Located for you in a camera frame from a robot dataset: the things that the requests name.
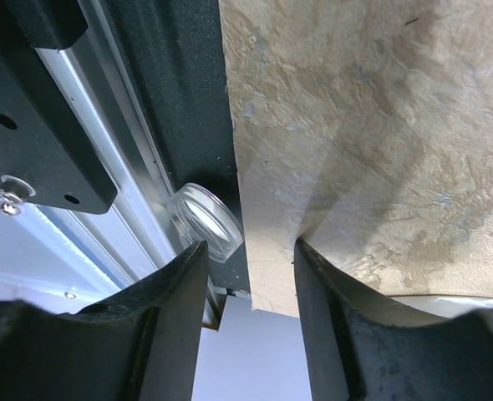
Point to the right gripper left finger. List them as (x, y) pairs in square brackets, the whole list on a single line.
[(139, 344)]

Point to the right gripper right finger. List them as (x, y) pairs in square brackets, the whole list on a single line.
[(362, 345)]

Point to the aluminium frame rail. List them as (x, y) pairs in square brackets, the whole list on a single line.
[(104, 167)]

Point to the black mounting base plate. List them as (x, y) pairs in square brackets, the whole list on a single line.
[(42, 125)]

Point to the clear jar lid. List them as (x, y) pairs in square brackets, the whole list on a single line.
[(199, 215)]

